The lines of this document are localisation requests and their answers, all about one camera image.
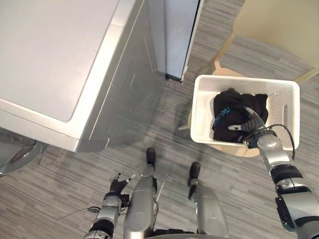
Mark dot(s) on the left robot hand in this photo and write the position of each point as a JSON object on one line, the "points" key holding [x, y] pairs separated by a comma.
{"points": [[118, 185]]}

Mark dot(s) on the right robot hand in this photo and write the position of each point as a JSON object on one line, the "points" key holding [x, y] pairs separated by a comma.
{"points": [[249, 122]]}

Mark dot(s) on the black garment with blue print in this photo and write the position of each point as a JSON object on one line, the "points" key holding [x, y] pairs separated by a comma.
{"points": [[234, 109]]}

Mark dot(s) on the white plastic laundry basket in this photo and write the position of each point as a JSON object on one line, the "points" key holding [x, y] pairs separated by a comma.
{"points": [[281, 99]]}

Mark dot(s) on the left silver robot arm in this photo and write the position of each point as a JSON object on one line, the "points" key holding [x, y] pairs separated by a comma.
{"points": [[106, 214]]}

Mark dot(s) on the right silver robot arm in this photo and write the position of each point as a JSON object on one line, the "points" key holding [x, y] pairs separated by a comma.
{"points": [[286, 179]]}

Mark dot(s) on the round washing machine door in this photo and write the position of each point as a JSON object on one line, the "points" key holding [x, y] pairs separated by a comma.
{"points": [[15, 154]]}

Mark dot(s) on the silver washing machine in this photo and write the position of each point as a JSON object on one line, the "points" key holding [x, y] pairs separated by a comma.
{"points": [[57, 64]]}

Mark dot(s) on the left silver robot leg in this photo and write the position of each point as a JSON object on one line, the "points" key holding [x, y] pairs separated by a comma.
{"points": [[143, 196]]}

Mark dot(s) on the silver robot leg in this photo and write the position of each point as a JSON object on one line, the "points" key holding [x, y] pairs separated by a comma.
{"points": [[143, 196], [205, 201]]}

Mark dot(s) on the right silver robot leg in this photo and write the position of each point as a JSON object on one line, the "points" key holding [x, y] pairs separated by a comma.
{"points": [[205, 201]]}

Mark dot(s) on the beige wooden chair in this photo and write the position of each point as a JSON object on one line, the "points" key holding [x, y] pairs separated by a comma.
{"points": [[271, 32]]}

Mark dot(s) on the grey cabinet panel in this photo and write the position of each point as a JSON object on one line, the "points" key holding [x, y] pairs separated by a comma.
{"points": [[178, 37]]}

